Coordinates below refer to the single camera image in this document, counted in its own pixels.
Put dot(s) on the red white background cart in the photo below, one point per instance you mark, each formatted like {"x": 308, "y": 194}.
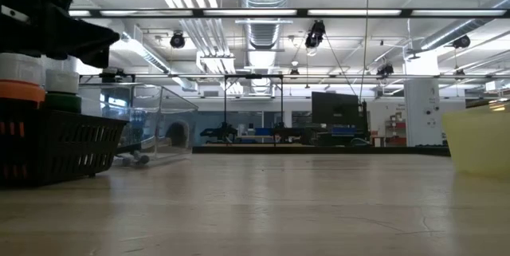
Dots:
{"x": 396, "y": 128}

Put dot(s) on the black aluminium table frame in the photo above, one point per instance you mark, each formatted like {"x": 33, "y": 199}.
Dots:
{"x": 318, "y": 150}

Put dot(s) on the black plastic slotted basket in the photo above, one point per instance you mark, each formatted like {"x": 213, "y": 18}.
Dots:
{"x": 60, "y": 148}

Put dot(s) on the orange acrylic paint bottle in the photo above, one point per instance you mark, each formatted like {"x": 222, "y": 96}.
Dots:
{"x": 20, "y": 88}

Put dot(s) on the black overhead frame bar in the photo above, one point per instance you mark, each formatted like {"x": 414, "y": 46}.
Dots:
{"x": 303, "y": 12}

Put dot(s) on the translucent yellow plastic bin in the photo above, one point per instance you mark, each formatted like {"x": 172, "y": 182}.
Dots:
{"x": 478, "y": 140}

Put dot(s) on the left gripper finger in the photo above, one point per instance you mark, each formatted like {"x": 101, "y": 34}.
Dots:
{"x": 91, "y": 44}

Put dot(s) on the black background monitor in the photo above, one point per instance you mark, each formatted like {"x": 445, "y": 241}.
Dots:
{"x": 334, "y": 108}

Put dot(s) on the background robot workstation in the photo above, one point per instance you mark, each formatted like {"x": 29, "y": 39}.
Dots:
{"x": 279, "y": 132}

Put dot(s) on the white building pillar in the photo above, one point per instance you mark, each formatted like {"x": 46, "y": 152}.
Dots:
{"x": 422, "y": 120}

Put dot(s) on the clear plastic bin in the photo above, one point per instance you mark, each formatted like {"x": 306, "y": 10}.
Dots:
{"x": 159, "y": 104}

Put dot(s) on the green acrylic paint bottle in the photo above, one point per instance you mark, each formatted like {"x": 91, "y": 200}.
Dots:
{"x": 61, "y": 88}

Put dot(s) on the large round-head paintbrush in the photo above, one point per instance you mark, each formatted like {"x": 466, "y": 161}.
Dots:
{"x": 177, "y": 134}

